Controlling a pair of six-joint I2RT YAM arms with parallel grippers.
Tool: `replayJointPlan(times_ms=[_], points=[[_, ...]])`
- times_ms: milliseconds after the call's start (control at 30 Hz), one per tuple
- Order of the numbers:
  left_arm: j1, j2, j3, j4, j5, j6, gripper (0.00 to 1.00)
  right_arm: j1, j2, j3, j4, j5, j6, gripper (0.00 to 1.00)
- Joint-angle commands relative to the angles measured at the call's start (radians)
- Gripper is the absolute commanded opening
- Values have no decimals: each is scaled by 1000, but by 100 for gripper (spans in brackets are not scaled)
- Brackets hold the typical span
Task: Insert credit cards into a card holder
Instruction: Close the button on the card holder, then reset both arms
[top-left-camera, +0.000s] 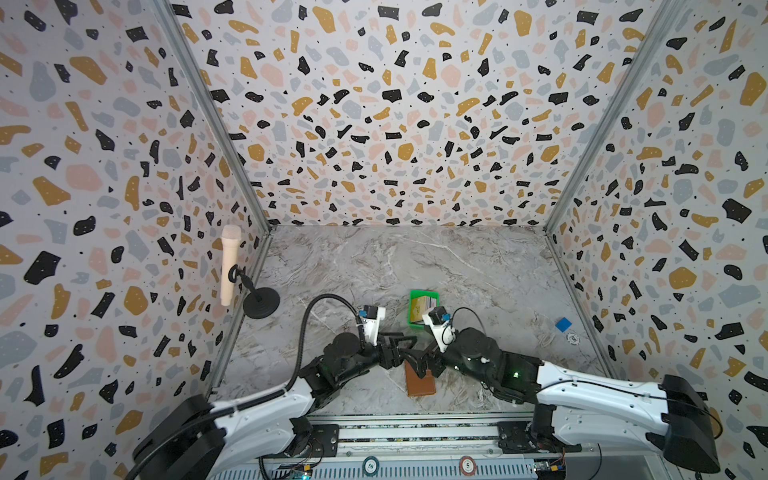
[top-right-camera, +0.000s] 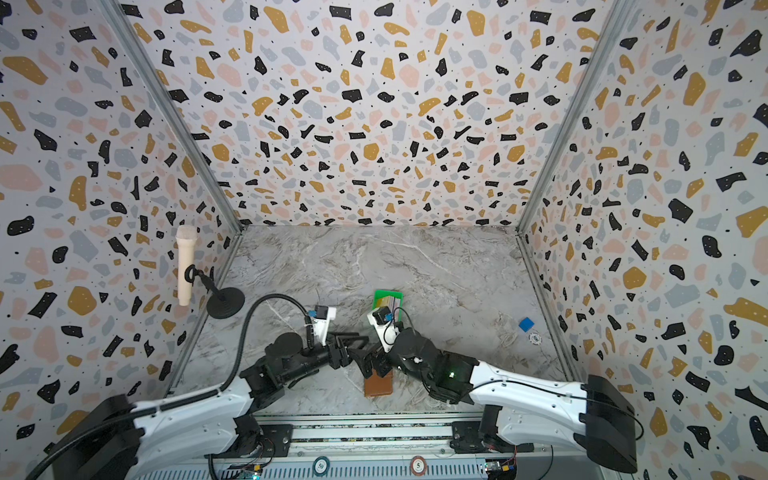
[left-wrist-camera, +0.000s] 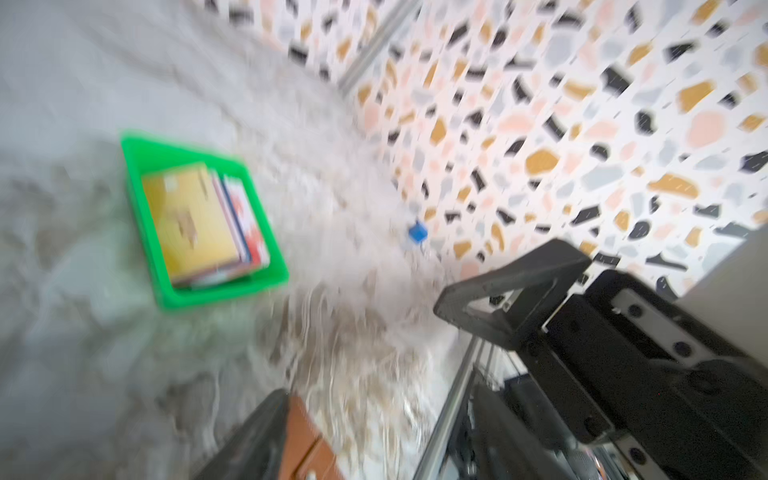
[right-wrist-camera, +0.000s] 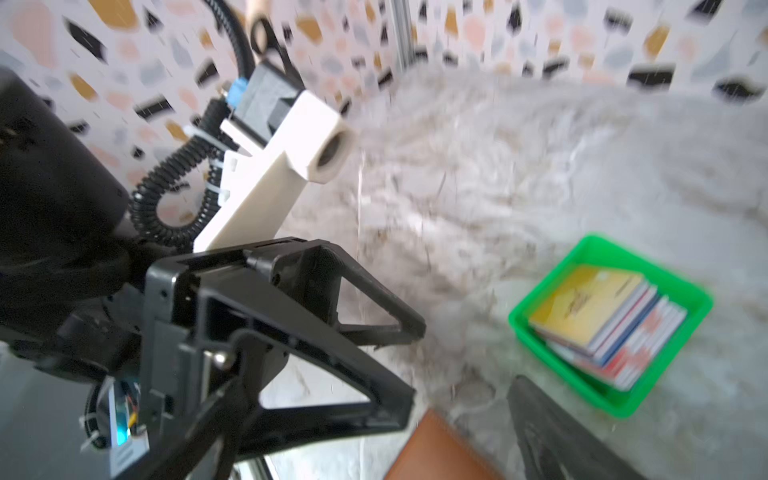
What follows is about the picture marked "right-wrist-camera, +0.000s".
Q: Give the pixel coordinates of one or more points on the green plastic card tray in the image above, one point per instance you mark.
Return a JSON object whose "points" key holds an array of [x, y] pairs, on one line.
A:
{"points": [[599, 251]]}

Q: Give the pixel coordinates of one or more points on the black microphone stand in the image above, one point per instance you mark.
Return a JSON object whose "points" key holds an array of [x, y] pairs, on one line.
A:
{"points": [[268, 49]]}

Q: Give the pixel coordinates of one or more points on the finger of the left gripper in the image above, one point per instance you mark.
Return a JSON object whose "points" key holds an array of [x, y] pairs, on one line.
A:
{"points": [[311, 273], [283, 324]]}

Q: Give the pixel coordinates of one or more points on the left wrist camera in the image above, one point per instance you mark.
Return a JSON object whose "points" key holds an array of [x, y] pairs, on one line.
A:
{"points": [[285, 138]]}

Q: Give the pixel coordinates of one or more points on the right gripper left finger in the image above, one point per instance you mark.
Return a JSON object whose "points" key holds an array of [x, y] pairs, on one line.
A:
{"points": [[218, 424]]}

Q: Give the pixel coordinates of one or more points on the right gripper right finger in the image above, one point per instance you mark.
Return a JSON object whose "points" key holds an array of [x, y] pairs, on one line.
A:
{"points": [[553, 444]]}

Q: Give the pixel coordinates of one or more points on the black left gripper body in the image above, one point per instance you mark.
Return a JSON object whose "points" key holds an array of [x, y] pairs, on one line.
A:
{"points": [[85, 305]]}

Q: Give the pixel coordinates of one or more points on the beige microphone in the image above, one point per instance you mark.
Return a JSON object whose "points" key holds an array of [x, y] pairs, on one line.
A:
{"points": [[257, 9]]}

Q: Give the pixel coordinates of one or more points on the brown leather card holder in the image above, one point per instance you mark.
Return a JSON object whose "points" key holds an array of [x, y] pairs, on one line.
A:
{"points": [[437, 451]]}

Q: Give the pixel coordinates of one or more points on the stack of cards in tray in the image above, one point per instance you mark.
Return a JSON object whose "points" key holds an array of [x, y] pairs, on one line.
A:
{"points": [[608, 323]]}

